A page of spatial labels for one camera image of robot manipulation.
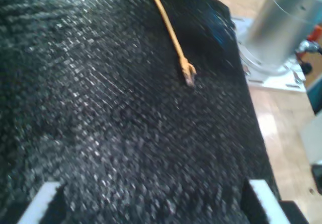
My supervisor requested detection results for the orange handled bench clamp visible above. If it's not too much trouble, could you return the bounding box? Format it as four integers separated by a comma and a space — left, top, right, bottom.
295, 24, 322, 75

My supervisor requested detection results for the yellow network cable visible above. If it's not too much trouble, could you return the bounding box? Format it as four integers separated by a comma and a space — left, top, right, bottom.
143, 0, 197, 88

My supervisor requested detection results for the silver slotted base plate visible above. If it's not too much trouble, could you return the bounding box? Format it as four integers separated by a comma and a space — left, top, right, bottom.
231, 16, 307, 93

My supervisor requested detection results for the black bubble wrap mat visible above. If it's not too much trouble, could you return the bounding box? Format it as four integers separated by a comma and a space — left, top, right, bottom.
0, 0, 280, 224

